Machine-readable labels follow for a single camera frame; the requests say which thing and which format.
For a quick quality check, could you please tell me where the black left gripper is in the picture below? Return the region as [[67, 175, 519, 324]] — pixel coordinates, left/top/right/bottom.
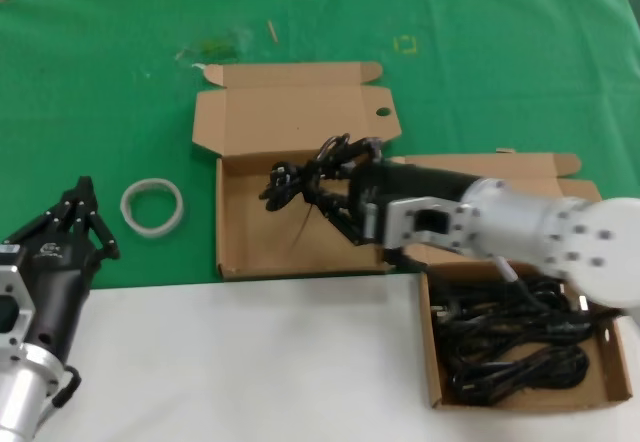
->
[[2, 175, 121, 363]]

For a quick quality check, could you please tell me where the green table cloth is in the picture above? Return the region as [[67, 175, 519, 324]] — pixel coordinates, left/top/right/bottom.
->
[[0, 0, 640, 293]]

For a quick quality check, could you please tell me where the black power cord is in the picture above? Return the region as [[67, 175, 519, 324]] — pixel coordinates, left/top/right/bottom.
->
[[258, 133, 354, 251], [430, 274, 621, 343], [442, 339, 591, 407]]

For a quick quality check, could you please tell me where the cardboard box holding cords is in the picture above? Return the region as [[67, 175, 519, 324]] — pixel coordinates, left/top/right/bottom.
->
[[382, 148, 634, 409]]

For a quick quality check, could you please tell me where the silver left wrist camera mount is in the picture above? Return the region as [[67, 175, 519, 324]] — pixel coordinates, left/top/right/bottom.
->
[[0, 241, 40, 358]]

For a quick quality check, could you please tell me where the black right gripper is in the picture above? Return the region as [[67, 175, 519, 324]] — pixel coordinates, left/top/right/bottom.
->
[[309, 135, 476, 251]]

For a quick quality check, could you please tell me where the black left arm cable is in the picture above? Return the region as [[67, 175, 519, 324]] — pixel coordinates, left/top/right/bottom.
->
[[49, 365, 83, 409]]

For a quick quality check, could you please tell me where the grey right arm cable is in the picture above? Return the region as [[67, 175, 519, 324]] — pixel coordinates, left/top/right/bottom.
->
[[492, 255, 524, 286]]

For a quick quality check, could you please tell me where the empty open cardboard box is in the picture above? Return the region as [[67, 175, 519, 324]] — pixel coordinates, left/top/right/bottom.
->
[[191, 60, 404, 282]]

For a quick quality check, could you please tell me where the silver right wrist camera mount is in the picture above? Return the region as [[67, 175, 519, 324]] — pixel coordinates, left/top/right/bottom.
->
[[384, 195, 484, 256]]

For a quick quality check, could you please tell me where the white tape roll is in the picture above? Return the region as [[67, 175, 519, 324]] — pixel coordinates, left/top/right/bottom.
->
[[119, 177, 188, 238]]

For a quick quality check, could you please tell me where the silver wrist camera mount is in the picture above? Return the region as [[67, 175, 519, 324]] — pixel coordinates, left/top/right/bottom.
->
[[0, 241, 40, 358], [384, 195, 484, 256]]

